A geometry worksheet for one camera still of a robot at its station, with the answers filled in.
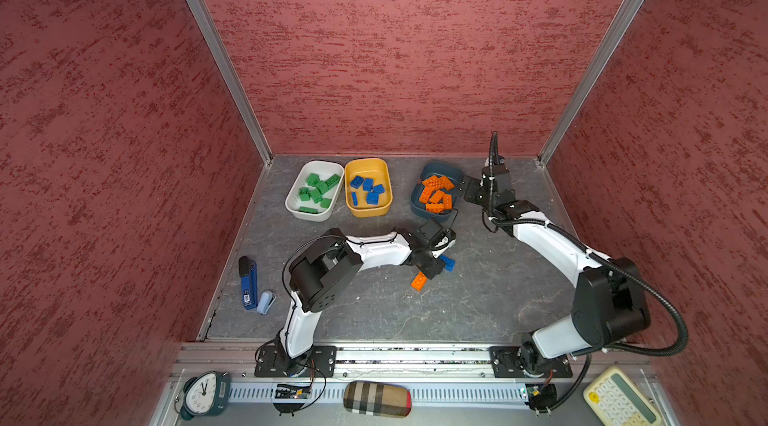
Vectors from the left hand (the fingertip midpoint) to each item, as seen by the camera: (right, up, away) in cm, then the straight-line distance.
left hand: (432, 268), depth 91 cm
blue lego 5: (-26, +22, +14) cm, 37 cm away
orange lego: (+8, +27, +22) cm, 35 cm away
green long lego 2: (-43, +18, +12) cm, 48 cm away
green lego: (-43, +28, +20) cm, 55 cm away
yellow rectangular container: (-22, +33, +28) cm, 49 cm away
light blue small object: (-48, -6, -10) cm, 49 cm away
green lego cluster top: (-44, +23, +14) cm, 52 cm away
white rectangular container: (-39, +32, +21) cm, 55 cm away
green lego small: (-37, +20, +14) cm, 44 cm away
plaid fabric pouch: (-16, -23, -24) cm, 37 cm away
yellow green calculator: (+40, -24, -23) cm, 52 cm away
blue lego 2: (-22, +26, +20) cm, 40 cm away
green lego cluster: (-38, +25, +16) cm, 49 cm away
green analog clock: (-55, -21, -25) cm, 64 cm away
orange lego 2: (+3, +28, +20) cm, 34 cm away
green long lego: (-35, +28, +20) cm, 49 cm away
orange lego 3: (0, +23, +16) cm, 28 cm away
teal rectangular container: (+11, +31, +23) cm, 40 cm away
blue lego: (-26, +28, +19) cm, 42 cm away
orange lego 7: (-4, -3, -3) cm, 6 cm away
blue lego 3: (-18, +25, +20) cm, 36 cm away
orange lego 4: (+4, +22, +16) cm, 27 cm away
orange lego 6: (+3, +18, +13) cm, 22 cm away
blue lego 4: (-20, +21, +16) cm, 33 cm away
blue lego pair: (+5, +2, 0) cm, 6 cm away
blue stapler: (-56, +1, -4) cm, 56 cm away
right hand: (+11, +25, -1) cm, 27 cm away
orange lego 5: (+8, +20, +15) cm, 27 cm away
